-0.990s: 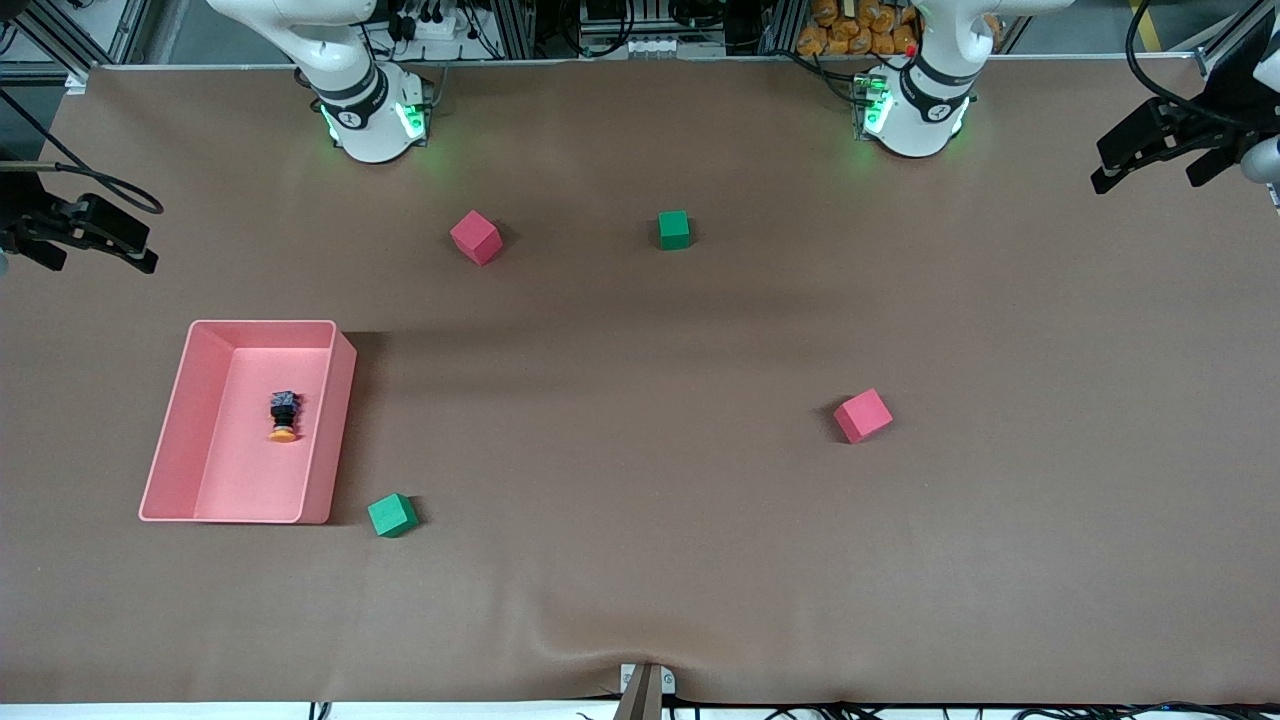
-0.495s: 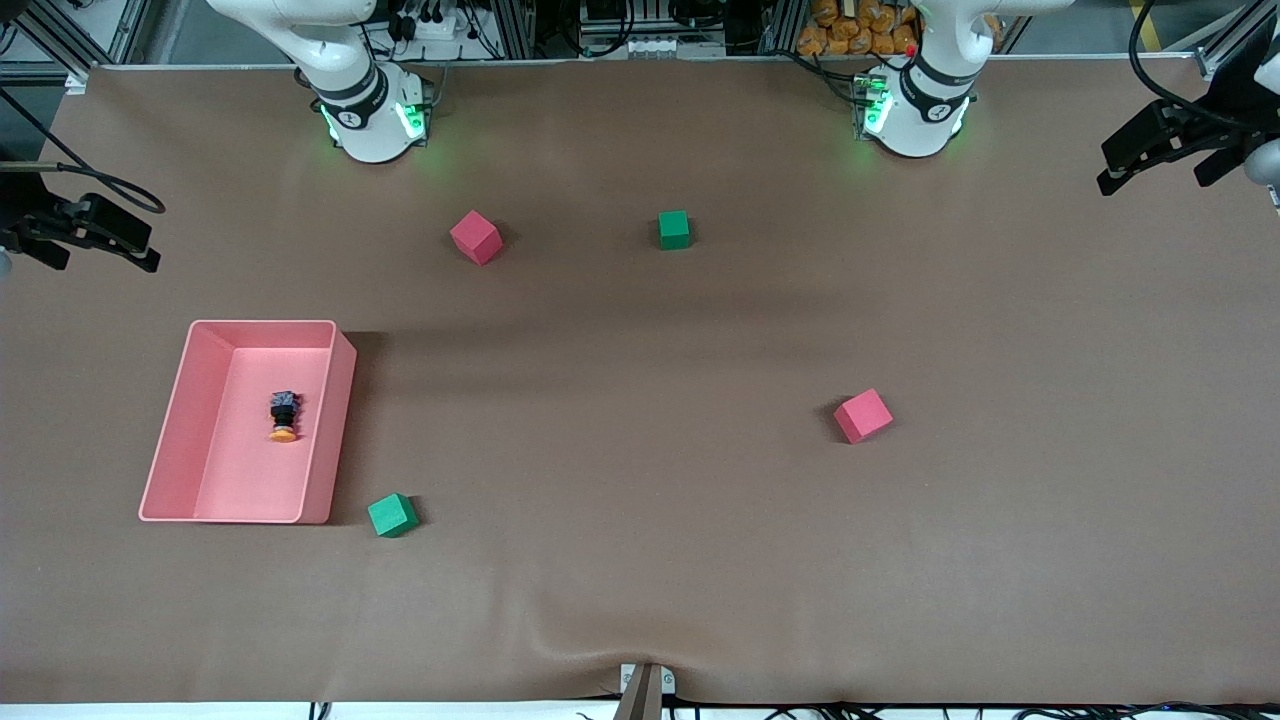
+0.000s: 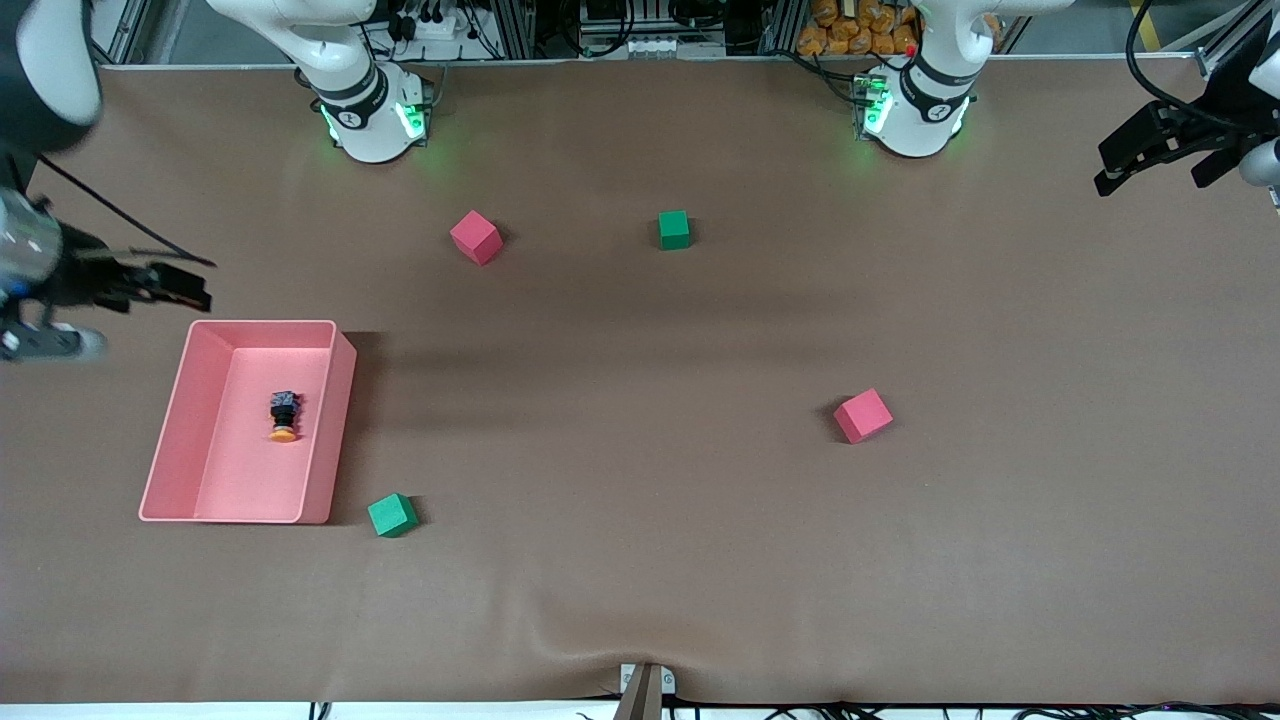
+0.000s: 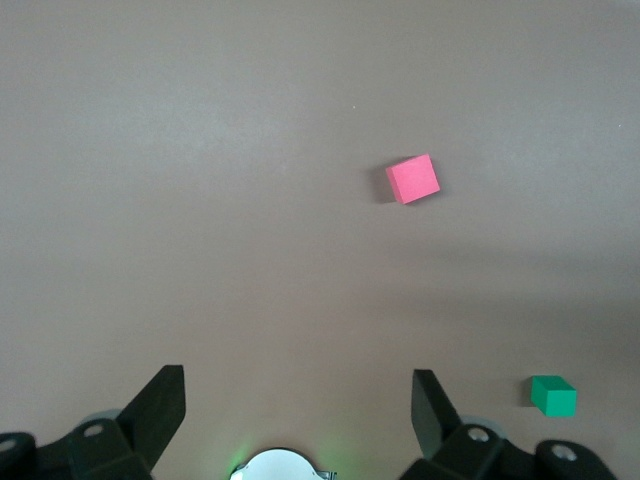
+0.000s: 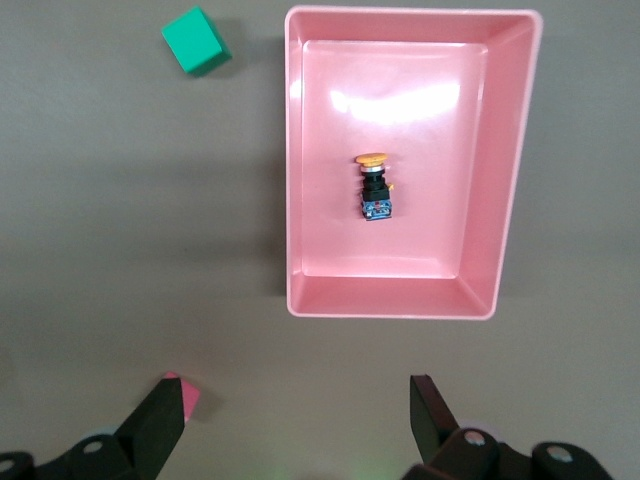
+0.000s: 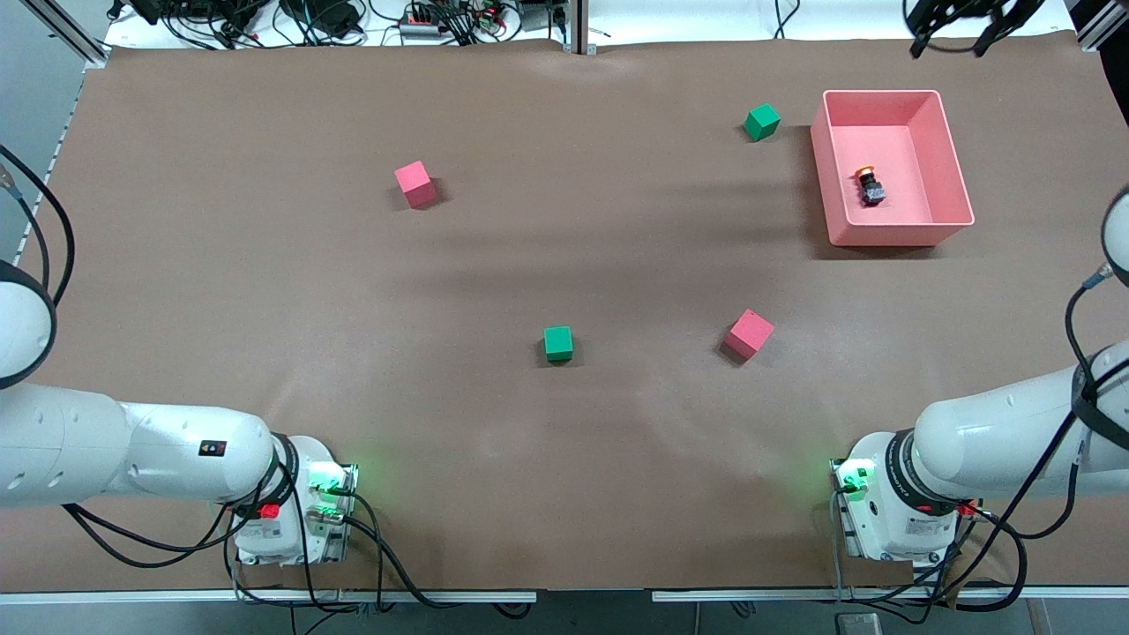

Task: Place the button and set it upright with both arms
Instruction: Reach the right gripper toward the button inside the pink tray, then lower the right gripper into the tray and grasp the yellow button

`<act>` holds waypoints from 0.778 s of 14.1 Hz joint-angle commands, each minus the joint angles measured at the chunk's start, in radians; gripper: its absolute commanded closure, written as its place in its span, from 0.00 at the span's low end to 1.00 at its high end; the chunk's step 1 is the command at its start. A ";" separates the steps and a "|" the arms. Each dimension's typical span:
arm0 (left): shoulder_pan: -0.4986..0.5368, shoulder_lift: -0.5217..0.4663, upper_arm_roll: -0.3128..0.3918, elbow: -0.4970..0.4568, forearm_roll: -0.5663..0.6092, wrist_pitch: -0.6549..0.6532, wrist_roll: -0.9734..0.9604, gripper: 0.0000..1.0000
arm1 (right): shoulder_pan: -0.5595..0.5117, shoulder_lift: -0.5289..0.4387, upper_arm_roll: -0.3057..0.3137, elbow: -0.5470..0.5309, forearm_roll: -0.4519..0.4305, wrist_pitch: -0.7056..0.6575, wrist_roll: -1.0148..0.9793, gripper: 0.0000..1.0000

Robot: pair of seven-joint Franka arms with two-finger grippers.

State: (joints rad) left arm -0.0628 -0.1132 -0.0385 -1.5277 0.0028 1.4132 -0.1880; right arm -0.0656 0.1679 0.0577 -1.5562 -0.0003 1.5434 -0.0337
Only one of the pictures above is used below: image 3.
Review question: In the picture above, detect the pink foam cube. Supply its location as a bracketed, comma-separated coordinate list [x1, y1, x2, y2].
[449, 210, 504, 267]
[833, 388, 895, 445]

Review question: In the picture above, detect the bag of orange items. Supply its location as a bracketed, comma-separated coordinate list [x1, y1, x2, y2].
[797, 0, 921, 57]

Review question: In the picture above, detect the brown table cover mat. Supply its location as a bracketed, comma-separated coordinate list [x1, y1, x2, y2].
[0, 55, 1280, 706]

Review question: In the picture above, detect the pink plastic tray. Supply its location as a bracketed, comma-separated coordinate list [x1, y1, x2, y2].
[138, 319, 358, 525]

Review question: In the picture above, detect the white power strip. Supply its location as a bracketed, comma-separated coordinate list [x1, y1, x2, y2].
[395, 8, 463, 41]

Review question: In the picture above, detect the metal table edge bracket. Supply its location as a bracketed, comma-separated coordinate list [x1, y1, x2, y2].
[612, 662, 678, 720]

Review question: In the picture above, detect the aluminium frame rail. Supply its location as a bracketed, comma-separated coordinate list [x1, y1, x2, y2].
[1195, 0, 1280, 79]
[95, 0, 191, 66]

